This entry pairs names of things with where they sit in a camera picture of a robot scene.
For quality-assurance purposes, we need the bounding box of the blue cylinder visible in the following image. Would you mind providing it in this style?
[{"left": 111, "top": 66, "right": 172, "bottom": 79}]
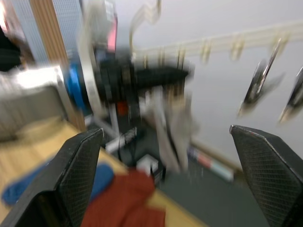
[{"left": 63, "top": 61, "right": 92, "bottom": 114}]

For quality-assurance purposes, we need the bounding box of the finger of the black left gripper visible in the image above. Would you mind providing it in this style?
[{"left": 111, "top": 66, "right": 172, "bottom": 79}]
[{"left": 136, "top": 62, "right": 194, "bottom": 90}]

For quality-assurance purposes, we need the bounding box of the cream clip hanger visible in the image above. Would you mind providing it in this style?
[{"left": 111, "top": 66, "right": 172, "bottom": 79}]
[{"left": 129, "top": 0, "right": 303, "bottom": 66}]

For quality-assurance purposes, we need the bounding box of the blue sock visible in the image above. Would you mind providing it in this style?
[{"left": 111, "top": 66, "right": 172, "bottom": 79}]
[{"left": 1, "top": 162, "right": 115, "bottom": 208}]

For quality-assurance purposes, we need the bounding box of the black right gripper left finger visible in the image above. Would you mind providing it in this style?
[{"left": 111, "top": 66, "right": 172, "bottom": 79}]
[{"left": 0, "top": 128, "right": 105, "bottom": 227}]

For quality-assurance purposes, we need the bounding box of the white power strip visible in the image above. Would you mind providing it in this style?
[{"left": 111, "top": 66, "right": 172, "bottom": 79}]
[{"left": 105, "top": 127, "right": 139, "bottom": 153}]

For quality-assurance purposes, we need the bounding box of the red sock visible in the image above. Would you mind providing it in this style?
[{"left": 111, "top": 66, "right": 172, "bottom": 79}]
[{"left": 81, "top": 170, "right": 166, "bottom": 227}]

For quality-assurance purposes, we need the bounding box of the small white box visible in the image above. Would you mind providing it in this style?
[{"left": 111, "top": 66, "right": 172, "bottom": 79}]
[{"left": 136, "top": 153, "right": 160, "bottom": 177}]

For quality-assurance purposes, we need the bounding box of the colourful flat box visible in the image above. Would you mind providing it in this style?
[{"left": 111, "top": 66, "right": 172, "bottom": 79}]
[{"left": 188, "top": 146, "right": 235, "bottom": 183}]

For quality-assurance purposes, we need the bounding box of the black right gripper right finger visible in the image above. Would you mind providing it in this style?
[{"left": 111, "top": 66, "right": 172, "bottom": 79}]
[{"left": 229, "top": 124, "right": 303, "bottom": 227}]

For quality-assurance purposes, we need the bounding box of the dark hanging clip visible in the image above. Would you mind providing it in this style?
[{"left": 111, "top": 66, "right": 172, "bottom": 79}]
[
  {"left": 278, "top": 67, "right": 303, "bottom": 123},
  {"left": 236, "top": 39, "right": 286, "bottom": 119}
]

